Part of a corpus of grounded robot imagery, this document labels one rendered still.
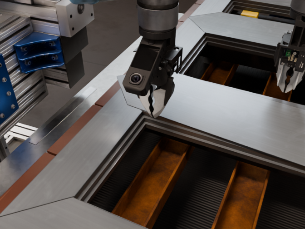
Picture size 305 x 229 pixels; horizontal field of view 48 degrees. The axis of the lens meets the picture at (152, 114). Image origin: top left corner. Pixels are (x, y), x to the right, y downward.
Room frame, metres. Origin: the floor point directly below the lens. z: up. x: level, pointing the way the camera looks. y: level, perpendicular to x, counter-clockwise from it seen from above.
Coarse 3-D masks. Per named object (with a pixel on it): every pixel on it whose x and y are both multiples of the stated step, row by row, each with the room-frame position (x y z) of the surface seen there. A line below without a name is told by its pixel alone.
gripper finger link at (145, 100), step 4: (152, 88) 0.59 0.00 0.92; (148, 92) 0.58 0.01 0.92; (152, 92) 0.62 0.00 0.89; (140, 96) 0.59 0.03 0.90; (144, 96) 0.58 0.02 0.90; (148, 96) 0.58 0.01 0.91; (152, 96) 0.62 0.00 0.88; (140, 100) 0.59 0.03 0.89; (144, 100) 0.58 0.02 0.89; (148, 100) 0.58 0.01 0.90; (152, 100) 0.59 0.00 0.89; (144, 104) 0.58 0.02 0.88; (148, 104) 0.58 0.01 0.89; (148, 108) 0.58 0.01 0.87; (152, 108) 0.59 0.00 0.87; (148, 112) 0.58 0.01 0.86; (152, 116) 0.59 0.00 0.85
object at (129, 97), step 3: (123, 87) 0.70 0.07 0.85; (123, 90) 0.68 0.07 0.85; (123, 93) 0.67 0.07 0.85; (126, 93) 0.67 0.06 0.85; (129, 93) 0.67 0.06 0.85; (126, 96) 0.66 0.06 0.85; (129, 96) 0.66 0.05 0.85; (132, 96) 0.66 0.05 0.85; (135, 96) 0.66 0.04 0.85; (126, 99) 0.65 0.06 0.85; (129, 99) 0.65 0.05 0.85; (132, 99) 0.65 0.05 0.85; (126, 102) 0.64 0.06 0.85; (129, 102) 0.63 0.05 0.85
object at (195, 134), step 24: (240, 0) 1.30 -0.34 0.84; (240, 48) 0.94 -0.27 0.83; (264, 48) 0.92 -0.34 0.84; (264, 96) 0.66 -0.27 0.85; (144, 120) 0.59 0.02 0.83; (168, 120) 0.58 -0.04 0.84; (120, 144) 0.51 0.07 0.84; (216, 144) 0.52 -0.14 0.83; (240, 144) 0.51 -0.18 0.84; (288, 168) 0.45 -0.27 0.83; (96, 192) 0.40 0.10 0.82
